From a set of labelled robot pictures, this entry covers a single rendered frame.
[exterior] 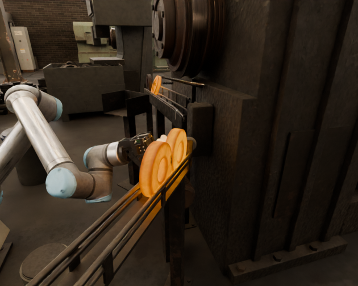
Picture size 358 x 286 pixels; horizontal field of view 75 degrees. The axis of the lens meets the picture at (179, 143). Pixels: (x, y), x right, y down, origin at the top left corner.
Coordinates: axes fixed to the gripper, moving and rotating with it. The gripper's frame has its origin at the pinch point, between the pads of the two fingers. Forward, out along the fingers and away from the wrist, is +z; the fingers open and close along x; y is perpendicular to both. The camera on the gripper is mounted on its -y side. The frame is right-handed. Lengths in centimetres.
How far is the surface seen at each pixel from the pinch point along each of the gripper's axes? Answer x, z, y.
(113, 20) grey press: 248, -150, 112
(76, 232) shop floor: 14, -87, -47
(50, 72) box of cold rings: 176, -224, 69
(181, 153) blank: 2.7, 0.6, -2.8
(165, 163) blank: -12.4, 1.7, 0.8
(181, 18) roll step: 32, 5, 43
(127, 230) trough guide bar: -38.2, 3.9, -0.5
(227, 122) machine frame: 20.6, 15.2, 0.1
